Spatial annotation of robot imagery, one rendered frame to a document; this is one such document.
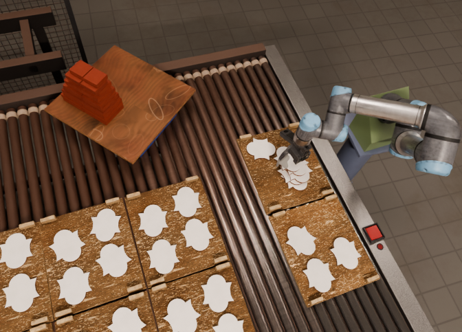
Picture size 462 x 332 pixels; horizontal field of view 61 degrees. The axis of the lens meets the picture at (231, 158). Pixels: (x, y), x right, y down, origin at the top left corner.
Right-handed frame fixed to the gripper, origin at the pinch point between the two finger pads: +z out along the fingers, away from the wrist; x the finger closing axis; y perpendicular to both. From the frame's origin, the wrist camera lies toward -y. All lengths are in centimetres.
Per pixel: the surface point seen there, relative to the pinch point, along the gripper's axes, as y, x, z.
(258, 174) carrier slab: -1.8, -14.8, 5.1
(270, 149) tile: -10.0, -2.5, 4.0
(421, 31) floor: -86, 258, 98
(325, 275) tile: 52, -17, 4
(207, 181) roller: -11.2, -37.2, 6.8
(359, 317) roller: 73, -14, 7
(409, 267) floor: 76, 77, 99
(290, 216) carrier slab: 22.9, -14.1, 5.1
